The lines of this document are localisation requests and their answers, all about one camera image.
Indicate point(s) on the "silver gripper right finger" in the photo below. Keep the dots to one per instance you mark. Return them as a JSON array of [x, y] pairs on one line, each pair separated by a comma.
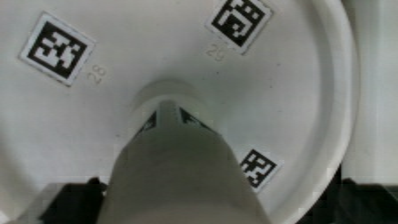
[[354, 204]]

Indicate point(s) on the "white round table top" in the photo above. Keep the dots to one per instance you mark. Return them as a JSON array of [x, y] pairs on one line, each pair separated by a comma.
[[247, 59]]

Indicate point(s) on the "white cylindrical table leg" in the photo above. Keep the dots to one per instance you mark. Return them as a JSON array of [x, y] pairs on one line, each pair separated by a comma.
[[178, 184]]

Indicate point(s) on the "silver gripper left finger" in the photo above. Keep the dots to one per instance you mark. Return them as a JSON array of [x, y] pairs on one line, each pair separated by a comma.
[[68, 203]]

